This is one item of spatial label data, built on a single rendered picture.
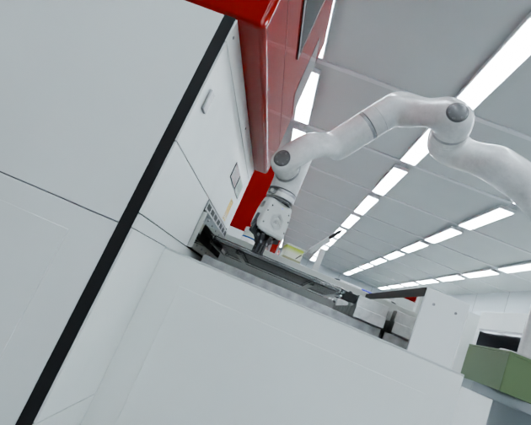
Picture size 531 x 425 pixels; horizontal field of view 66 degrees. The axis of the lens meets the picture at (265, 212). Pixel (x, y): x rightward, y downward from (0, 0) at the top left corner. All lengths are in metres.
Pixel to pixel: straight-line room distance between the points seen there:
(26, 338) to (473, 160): 1.07
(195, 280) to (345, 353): 0.32
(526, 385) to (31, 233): 0.94
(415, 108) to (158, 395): 0.94
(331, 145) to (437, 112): 0.28
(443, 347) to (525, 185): 0.47
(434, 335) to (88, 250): 0.68
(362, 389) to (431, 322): 0.21
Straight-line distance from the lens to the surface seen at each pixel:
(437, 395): 0.89
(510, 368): 1.00
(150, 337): 0.85
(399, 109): 1.22
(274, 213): 1.14
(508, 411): 1.10
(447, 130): 1.15
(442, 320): 0.94
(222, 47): 0.75
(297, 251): 1.53
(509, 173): 1.18
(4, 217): 0.75
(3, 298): 0.72
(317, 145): 1.12
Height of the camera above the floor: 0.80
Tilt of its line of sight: 12 degrees up
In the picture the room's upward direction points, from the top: 23 degrees clockwise
